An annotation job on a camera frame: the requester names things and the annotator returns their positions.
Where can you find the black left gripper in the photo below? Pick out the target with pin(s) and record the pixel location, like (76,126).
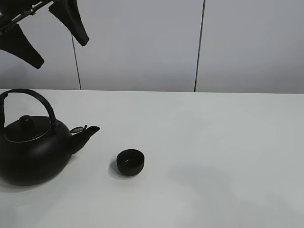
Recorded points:
(13,39)

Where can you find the small black teacup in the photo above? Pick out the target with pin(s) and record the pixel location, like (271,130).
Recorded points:
(130,162)

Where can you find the black teapot with handle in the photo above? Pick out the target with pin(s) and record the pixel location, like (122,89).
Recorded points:
(35,149)

